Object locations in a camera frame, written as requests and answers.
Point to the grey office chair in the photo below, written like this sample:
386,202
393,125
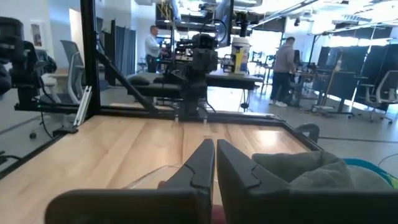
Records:
73,68

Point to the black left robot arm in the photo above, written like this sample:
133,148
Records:
194,99

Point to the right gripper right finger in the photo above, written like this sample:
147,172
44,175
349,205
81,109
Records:
248,202

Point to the black aluminium table frame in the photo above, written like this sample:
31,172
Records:
90,62

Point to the black partition panels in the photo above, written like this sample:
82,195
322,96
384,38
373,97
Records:
373,62

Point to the computer monitor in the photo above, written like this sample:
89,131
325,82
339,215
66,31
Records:
224,21

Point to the mop stick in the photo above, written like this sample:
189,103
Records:
331,81

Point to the person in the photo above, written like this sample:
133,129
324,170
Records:
283,68
152,49

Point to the black desk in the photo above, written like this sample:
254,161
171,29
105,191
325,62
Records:
230,81

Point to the white wipes canister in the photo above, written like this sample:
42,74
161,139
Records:
240,56

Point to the green bucket hat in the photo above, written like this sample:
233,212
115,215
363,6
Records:
295,165

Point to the blue plastic tray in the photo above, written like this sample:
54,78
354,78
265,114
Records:
373,164

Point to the clear plastic container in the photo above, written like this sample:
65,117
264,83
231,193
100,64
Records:
149,179

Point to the framed wall picture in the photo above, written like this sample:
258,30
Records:
36,35

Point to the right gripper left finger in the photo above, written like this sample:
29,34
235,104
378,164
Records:
186,205

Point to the white office chair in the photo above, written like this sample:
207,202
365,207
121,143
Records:
385,90

